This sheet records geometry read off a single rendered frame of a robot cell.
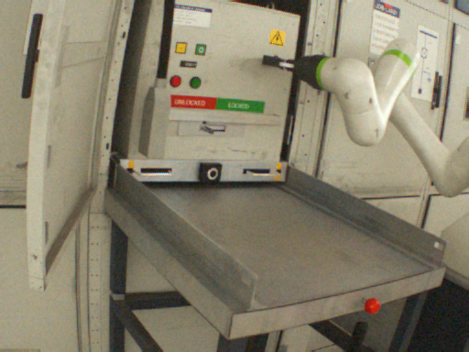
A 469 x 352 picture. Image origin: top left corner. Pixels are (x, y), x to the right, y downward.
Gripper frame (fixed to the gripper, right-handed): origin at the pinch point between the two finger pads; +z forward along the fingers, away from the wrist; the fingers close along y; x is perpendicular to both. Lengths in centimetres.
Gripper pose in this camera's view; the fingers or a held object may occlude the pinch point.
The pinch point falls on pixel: (271, 60)
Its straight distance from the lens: 156.6
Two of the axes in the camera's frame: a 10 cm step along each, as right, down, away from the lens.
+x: 1.4, -9.6, -2.4
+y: 8.5, -0.1, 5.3
